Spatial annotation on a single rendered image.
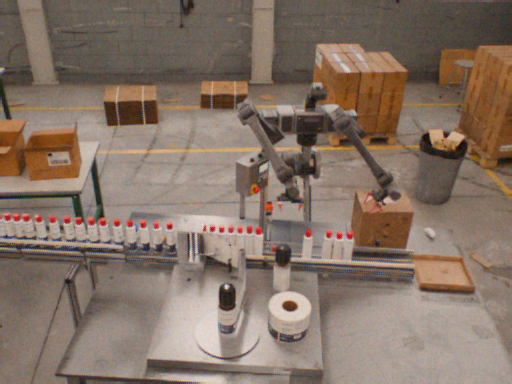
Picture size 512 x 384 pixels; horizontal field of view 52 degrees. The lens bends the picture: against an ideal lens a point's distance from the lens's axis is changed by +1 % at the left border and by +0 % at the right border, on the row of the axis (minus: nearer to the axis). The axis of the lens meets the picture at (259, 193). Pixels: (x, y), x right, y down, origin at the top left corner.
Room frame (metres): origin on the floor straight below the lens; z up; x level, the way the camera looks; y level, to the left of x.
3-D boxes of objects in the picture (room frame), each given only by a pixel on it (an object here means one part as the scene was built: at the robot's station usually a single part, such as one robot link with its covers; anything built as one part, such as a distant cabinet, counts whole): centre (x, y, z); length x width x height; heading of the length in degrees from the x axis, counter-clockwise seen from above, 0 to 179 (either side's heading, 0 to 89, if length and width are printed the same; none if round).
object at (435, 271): (2.35, -1.06, 0.85); 0.30 x 0.26 x 0.04; 88
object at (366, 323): (2.19, -0.18, 0.82); 2.10 x 1.31 x 0.02; 88
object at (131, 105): (6.33, 1.67, 0.16); 0.65 x 0.54 x 0.32; 101
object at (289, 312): (1.85, -0.16, 0.95); 0.20 x 0.20 x 0.14
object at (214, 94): (6.95, 0.53, 0.11); 0.65 x 0.54 x 0.22; 93
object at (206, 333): (1.80, 0.13, 0.89); 0.31 x 0.31 x 0.01
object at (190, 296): (1.95, 0.08, 0.86); 0.80 x 0.67 x 0.05; 88
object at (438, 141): (4.65, -1.81, 0.50); 0.42 x 0.41 x 0.28; 96
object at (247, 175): (2.48, 0.04, 1.38); 0.17 x 0.10 x 0.19; 143
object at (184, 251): (2.32, 0.36, 1.01); 0.14 x 0.13 x 0.26; 88
